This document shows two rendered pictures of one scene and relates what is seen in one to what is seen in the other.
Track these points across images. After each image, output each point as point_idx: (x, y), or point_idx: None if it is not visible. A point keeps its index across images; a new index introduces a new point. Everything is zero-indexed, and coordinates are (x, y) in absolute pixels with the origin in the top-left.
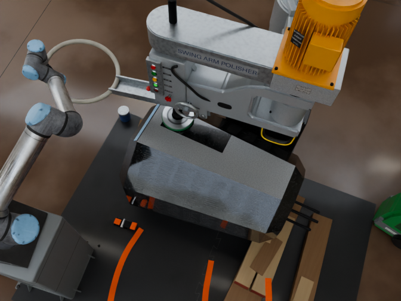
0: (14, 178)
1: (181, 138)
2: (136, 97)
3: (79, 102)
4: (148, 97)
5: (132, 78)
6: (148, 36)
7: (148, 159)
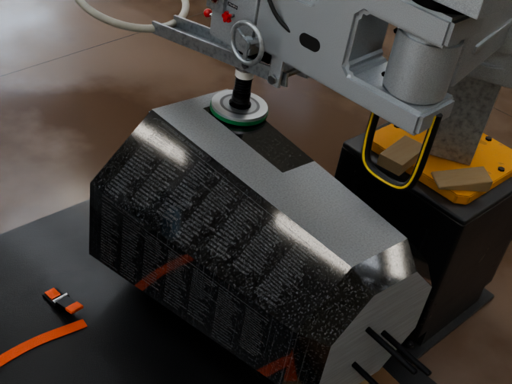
0: None
1: (225, 132)
2: (186, 41)
3: (98, 15)
4: (203, 40)
5: (196, 22)
6: None
7: (154, 142)
